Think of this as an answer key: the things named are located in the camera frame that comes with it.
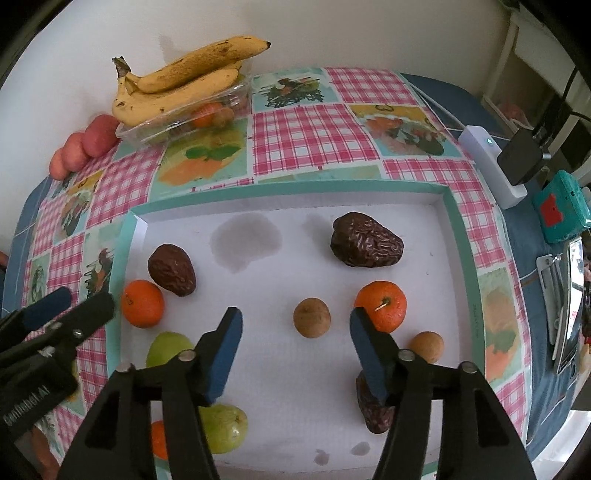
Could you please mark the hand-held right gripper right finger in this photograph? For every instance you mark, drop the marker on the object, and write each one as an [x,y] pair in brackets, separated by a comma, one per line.
[369,355]

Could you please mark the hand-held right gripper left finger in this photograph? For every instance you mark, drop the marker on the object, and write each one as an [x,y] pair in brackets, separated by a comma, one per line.
[224,360]

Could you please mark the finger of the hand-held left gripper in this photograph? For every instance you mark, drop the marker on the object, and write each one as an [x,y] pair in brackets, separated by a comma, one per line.
[92,314]
[46,310]

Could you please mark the tangerine with stem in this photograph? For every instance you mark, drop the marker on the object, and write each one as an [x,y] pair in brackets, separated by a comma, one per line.
[383,304]

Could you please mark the green guava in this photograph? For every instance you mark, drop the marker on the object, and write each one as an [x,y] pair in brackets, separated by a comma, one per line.
[226,427]
[168,348]

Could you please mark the brown longan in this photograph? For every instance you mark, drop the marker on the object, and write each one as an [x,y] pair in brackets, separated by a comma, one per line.
[312,323]
[427,346]

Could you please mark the small dark brown date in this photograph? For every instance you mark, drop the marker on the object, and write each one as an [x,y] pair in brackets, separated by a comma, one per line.
[369,415]

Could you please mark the large dark brown date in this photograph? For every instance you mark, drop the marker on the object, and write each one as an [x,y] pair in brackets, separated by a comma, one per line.
[367,240]

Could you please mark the white cardboard tray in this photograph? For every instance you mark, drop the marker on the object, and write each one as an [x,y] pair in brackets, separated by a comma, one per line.
[286,258]

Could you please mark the clear plastic container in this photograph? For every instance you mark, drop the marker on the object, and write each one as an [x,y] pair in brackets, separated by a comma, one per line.
[152,131]

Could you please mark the metal phone stand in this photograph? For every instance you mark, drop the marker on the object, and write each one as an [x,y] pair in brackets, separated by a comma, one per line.
[565,300]

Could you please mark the spotted yellow banana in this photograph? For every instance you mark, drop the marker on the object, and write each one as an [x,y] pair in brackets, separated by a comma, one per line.
[175,99]
[203,60]

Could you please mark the white power strip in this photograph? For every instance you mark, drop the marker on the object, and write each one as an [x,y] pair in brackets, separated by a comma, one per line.
[491,157]

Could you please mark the pink checked fruit-print tablecloth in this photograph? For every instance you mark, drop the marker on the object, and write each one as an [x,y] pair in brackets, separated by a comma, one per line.
[295,134]

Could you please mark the teal box with red label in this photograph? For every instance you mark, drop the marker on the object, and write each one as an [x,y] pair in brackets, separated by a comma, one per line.
[561,207]

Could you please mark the black plug adapter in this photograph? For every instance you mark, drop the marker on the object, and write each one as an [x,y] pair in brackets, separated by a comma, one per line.
[521,154]

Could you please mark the white shelf unit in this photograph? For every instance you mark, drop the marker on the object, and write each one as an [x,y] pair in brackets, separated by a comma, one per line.
[531,50]

